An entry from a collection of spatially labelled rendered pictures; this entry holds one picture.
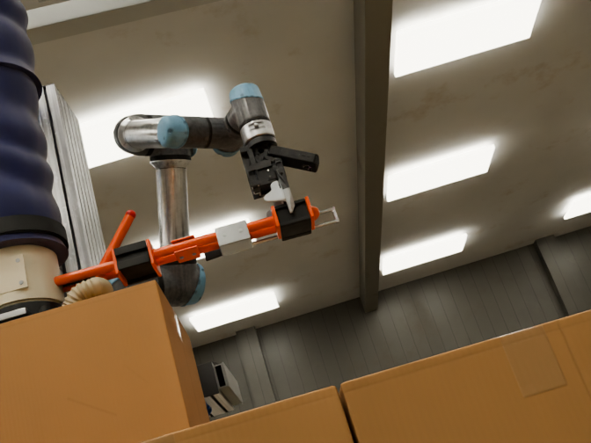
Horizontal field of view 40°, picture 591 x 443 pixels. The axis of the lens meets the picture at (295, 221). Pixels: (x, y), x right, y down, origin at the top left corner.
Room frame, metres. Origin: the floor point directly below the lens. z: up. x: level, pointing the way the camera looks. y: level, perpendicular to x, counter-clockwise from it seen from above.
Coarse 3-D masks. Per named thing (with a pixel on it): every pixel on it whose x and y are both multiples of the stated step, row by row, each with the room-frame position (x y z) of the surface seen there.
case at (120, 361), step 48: (144, 288) 1.39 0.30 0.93; (0, 336) 1.36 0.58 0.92; (48, 336) 1.37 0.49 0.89; (96, 336) 1.38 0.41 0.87; (144, 336) 1.39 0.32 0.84; (0, 384) 1.36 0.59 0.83; (48, 384) 1.37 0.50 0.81; (96, 384) 1.38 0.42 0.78; (144, 384) 1.38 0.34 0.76; (192, 384) 1.59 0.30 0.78; (0, 432) 1.36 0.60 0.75; (48, 432) 1.37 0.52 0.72; (96, 432) 1.38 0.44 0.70; (144, 432) 1.38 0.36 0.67
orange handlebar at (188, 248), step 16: (256, 224) 1.58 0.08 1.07; (272, 224) 1.58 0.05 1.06; (176, 240) 1.56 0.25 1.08; (192, 240) 1.56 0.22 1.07; (208, 240) 1.57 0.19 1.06; (160, 256) 1.57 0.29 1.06; (176, 256) 1.58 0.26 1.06; (192, 256) 1.61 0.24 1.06; (80, 272) 1.54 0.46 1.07; (96, 272) 1.55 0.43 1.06; (112, 272) 1.59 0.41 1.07; (64, 288) 1.58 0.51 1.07
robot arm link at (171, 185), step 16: (160, 160) 1.94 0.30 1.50; (176, 160) 1.95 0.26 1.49; (160, 176) 1.97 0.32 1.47; (176, 176) 1.98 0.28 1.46; (160, 192) 1.99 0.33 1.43; (176, 192) 1.99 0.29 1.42; (160, 208) 2.01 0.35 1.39; (176, 208) 2.01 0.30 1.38; (160, 224) 2.03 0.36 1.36; (176, 224) 2.02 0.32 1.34; (160, 240) 2.05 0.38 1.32; (176, 272) 2.05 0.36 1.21; (192, 272) 2.08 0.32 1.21; (176, 288) 2.06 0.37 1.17; (192, 288) 2.09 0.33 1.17; (176, 304) 2.10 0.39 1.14; (192, 304) 2.15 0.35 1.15
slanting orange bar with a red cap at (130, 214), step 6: (132, 210) 1.58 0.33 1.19; (126, 216) 1.57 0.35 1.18; (132, 216) 1.58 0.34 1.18; (120, 222) 1.58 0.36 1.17; (126, 222) 1.57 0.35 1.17; (120, 228) 1.57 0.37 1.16; (126, 228) 1.58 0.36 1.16; (120, 234) 1.57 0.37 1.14; (126, 234) 1.59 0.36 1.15; (114, 240) 1.57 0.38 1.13; (120, 240) 1.58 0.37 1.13; (108, 246) 1.57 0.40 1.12; (114, 246) 1.57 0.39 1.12; (108, 252) 1.57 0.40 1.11; (102, 258) 1.57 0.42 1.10; (108, 258) 1.57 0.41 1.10
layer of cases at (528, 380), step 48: (528, 336) 0.85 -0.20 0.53; (576, 336) 0.86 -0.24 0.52; (384, 384) 0.83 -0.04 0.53; (432, 384) 0.84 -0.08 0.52; (480, 384) 0.85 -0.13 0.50; (528, 384) 0.85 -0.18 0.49; (576, 384) 0.86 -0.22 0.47; (192, 432) 0.81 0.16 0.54; (240, 432) 0.82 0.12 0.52; (288, 432) 0.82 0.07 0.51; (336, 432) 0.83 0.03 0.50; (384, 432) 0.83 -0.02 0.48; (432, 432) 0.84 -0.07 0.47; (480, 432) 0.84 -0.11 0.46; (528, 432) 0.85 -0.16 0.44; (576, 432) 0.85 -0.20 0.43
